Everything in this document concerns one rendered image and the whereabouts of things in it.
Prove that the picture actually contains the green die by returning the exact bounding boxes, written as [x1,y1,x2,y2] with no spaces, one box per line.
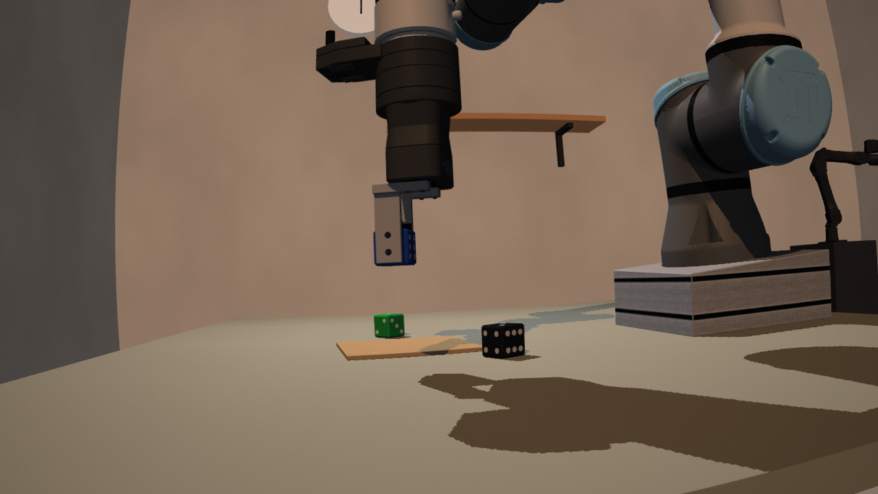
[374,314,405,338]

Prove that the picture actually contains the tan flat mat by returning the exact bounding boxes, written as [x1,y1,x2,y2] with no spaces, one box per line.
[336,336,482,360]

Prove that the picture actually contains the blue die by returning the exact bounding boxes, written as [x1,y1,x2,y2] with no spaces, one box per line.
[373,228,416,266]

